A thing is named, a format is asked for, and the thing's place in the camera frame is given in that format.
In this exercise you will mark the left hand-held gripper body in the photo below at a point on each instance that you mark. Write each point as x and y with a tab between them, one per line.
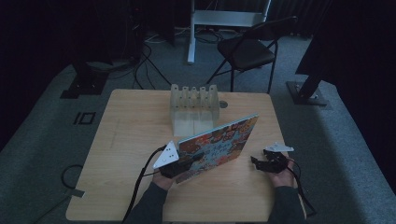
168	158

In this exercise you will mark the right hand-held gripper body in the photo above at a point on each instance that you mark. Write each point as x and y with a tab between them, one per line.
277	158

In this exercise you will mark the colourful picture book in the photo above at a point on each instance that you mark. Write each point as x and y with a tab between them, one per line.
218	146

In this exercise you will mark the person's right hand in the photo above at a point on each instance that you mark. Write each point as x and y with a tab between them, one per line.
283	177

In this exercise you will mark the person's left hand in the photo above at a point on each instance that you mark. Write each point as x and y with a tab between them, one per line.
163	182

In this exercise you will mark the clear acrylic book rack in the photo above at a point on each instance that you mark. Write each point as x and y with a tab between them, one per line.
193	109

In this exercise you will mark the grey table grommet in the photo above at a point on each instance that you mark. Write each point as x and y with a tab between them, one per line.
223	104

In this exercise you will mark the black slanted stand with base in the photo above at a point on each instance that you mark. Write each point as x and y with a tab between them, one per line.
311	84

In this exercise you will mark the grey tape piece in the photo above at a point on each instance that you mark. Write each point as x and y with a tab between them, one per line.
75	193

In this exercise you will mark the black folding chair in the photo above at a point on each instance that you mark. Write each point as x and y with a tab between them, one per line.
249	51

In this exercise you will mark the black stand base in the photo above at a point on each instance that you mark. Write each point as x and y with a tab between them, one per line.
85	84

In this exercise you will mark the white metal stand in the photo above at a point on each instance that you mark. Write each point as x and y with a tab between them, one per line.
218	18

